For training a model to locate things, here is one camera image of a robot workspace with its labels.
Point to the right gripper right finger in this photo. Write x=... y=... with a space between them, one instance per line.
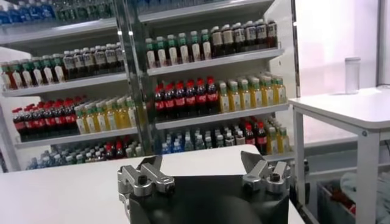
x=262 y=173

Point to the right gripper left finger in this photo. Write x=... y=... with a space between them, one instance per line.
x=143 y=179

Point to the clothes storage bin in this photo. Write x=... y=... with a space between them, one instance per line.
x=323 y=207

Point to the small yellow juice bottle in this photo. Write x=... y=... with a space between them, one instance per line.
x=130 y=151
x=272 y=141
x=139 y=150
x=283 y=140

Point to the small red cap cola bottle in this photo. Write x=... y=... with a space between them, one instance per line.
x=250 y=135
x=109 y=152
x=261 y=138
x=119 y=150

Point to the small dark tea bottle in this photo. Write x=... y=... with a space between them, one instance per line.
x=229 y=139
x=89 y=156
x=98 y=155
x=240 y=138

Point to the clear green tint water bottle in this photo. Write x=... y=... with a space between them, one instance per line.
x=188 y=145
x=51 y=160
x=199 y=143
x=61 y=159

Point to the large yellow juice bottle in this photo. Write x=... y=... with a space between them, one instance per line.
x=225 y=102
x=122 y=115
x=256 y=96
x=235 y=100
x=132 y=113
x=101 y=118
x=90 y=120
x=280 y=92
x=268 y=94
x=81 y=121
x=111 y=117
x=245 y=98

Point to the white metal shelf board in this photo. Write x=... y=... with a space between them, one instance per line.
x=213 y=62
x=61 y=32
x=76 y=138
x=198 y=12
x=61 y=86
x=219 y=116

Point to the large red cap cola bottle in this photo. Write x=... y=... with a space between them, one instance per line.
x=70 y=118
x=49 y=121
x=169 y=103
x=201 y=99
x=19 y=124
x=159 y=105
x=190 y=100
x=39 y=122
x=60 y=119
x=29 y=123
x=180 y=102
x=212 y=96

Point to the red fabric item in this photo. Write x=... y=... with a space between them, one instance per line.
x=342 y=201

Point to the white side table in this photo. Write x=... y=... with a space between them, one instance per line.
x=365 y=170

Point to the grey crumpled garment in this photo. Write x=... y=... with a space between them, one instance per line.
x=381 y=198

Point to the green cap tea bottle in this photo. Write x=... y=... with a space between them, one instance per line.
x=195 y=50
x=161 y=56
x=27 y=74
x=37 y=73
x=183 y=52
x=206 y=48
x=172 y=54
x=48 y=71
x=16 y=76
x=58 y=70
x=6 y=77
x=150 y=58

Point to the dark drink bottle blue label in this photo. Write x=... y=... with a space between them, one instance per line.
x=119 y=55
x=250 y=35
x=89 y=61
x=261 y=33
x=239 y=37
x=110 y=57
x=100 y=58
x=69 y=64
x=79 y=62
x=272 y=31

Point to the translucent plastic cup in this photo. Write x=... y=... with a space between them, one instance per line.
x=352 y=76

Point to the dark drink bottle beige label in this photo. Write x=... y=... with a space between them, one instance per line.
x=228 y=39
x=217 y=41

